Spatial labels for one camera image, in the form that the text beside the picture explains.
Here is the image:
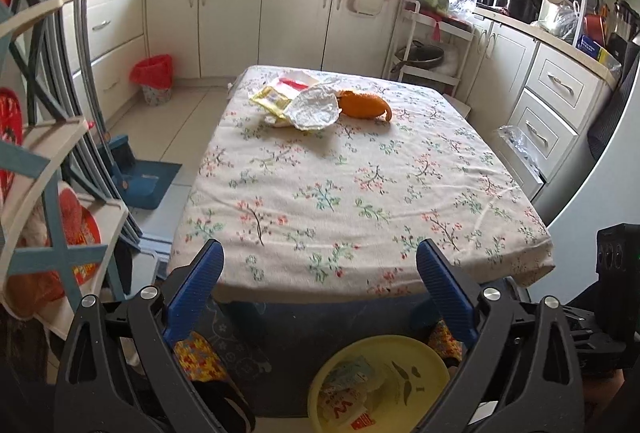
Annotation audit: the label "floral tablecloth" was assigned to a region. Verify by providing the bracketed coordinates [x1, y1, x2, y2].
[168, 66, 553, 303]

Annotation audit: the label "white plastic wrapper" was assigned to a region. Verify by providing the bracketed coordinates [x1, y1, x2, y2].
[283, 84, 341, 130]

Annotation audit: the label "blue dustpan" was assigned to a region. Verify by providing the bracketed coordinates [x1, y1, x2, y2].
[98, 135, 181, 211]

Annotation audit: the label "white red plastic bag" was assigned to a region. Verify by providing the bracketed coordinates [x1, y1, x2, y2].
[317, 356, 385, 427]

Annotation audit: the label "right yellow floral slipper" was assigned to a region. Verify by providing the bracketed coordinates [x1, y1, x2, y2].
[427, 320, 463, 366]

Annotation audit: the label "white kitchen cabinets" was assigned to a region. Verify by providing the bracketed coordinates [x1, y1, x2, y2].
[87, 0, 399, 119]

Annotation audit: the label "clear yellow label wrapper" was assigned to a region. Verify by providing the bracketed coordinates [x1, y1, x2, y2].
[250, 75, 317, 127]

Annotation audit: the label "left yellow floral slipper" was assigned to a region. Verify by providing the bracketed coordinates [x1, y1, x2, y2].
[171, 331, 257, 433]

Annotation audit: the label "white blue shoe rack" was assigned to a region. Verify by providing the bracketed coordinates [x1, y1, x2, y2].
[0, 0, 132, 344]

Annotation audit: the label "white rolling cart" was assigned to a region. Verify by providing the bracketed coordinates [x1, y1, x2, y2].
[383, 0, 474, 96]

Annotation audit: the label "metal broom handle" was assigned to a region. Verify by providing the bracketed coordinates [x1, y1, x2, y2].
[71, 0, 144, 239]

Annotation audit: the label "yellow floral slipper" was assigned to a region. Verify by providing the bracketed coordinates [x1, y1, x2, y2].
[427, 320, 463, 366]
[171, 331, 257, 433]

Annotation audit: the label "red lined trash bin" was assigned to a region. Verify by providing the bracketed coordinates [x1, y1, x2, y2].
[129, 54, 174, 107]

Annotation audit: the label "yellow trash basin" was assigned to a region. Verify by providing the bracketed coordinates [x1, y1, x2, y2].
[307, 335, 449, 432]

